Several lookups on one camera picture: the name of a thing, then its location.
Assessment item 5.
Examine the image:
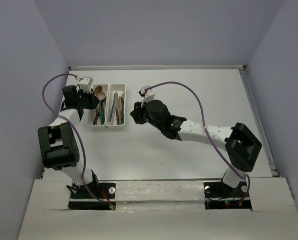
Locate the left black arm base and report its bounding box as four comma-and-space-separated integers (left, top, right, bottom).
66, 182, 116, 211

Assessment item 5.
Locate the silver spoon green handle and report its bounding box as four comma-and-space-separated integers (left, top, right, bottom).
100, 99, 106, 125

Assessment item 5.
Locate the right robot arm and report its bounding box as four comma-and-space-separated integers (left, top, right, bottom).
130, 100, 262, 196

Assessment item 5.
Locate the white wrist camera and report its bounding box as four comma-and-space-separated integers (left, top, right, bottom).
139, 85, 155, 107
77, 76, 93, 93

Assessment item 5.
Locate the steel knife green handle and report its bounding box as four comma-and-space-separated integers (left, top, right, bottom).
121, 92, 125, 104

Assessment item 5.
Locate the beige plastic spoon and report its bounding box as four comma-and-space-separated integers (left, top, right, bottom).
97, 91, 107, 102

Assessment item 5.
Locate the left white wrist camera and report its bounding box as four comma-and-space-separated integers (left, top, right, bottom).
77, 76, 93, 93

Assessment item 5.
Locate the white utensil tray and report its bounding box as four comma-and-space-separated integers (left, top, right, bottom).
105, 84, 126, 130
86, 84, 109, 130

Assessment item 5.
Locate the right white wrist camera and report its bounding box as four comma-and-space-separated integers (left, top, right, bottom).
139, 85, 155, 107

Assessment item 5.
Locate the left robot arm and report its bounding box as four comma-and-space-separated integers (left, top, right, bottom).
38, 84, 100, 198

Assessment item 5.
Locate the white left utensil tray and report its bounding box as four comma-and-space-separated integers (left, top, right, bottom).
86, 84, 109, 130

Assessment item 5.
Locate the teal plastic spoon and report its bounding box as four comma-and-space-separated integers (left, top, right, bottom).
93, 107, 102, 125

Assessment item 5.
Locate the steel knife pink handle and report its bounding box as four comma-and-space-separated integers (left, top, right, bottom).
109, 93, 116, 125

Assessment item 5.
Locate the white right utensil tray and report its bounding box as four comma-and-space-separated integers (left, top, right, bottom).
105, 84, 126, 130

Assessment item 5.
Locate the orange plastic knife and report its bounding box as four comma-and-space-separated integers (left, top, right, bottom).
118, 96, 121, 116

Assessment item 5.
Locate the blue plastic knife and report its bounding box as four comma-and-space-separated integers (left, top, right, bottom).
120, 97, 124, 125

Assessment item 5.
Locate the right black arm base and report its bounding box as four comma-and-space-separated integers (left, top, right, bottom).
204, 181, 252, 210

